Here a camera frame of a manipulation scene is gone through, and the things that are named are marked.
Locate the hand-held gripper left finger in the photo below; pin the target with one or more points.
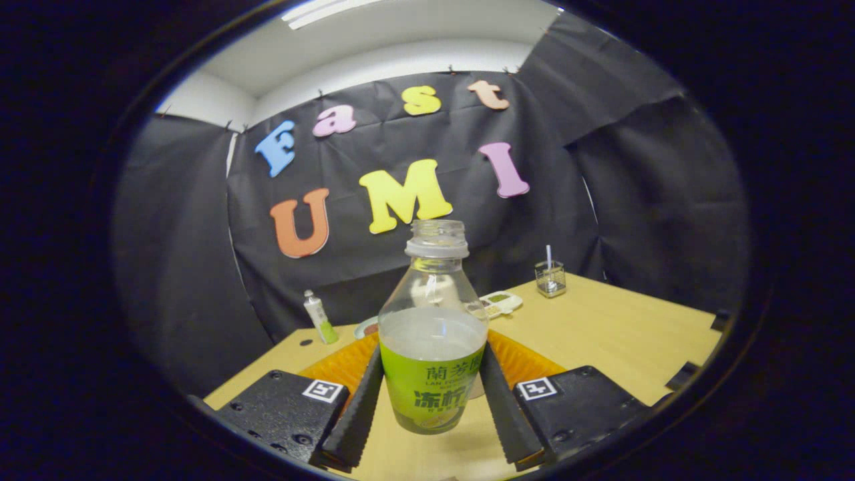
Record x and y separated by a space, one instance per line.
361 421

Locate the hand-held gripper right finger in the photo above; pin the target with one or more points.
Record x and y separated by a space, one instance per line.
504 414

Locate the green label juice bottle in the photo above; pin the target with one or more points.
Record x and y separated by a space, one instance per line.
431 387

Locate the tall white green bottle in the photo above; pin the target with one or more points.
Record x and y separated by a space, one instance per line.
320 321

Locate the pale green plate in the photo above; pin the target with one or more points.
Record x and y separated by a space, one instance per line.
364 329

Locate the white divided snack tray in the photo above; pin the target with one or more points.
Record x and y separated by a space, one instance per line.
504 302

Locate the wooden table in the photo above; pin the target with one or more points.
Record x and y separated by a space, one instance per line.
601 334

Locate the clear glass holder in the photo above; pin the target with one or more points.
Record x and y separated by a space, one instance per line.
551 280

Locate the black backdrop cloth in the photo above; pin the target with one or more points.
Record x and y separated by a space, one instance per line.
187 267

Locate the long ceiling light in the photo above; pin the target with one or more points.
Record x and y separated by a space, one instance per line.
320 12

